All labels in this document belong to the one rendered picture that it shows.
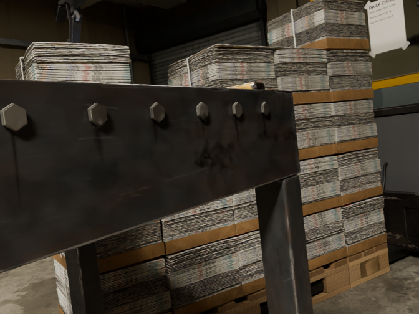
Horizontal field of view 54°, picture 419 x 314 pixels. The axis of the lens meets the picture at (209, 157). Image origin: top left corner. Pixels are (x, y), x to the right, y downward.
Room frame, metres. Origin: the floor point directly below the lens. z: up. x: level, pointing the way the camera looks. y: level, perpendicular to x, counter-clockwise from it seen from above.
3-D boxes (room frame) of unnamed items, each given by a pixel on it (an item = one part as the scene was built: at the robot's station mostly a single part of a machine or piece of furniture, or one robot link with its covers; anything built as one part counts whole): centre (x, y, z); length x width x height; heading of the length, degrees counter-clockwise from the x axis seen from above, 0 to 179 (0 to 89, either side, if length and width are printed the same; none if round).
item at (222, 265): (1.64, 0.03, 0.42); 1.17 x 0.39 x 0.83; 122
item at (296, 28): (2.02, -0.58, 0.65); 0.39 x 0.30 x 1.29; 32
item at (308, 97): (1.86, -0.33, 0.86); 0.38 x 0.29 x 0.04; 32
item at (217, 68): (1.71, -0.08, 0.95); 0.38 x 0.29 x 0.23; 33
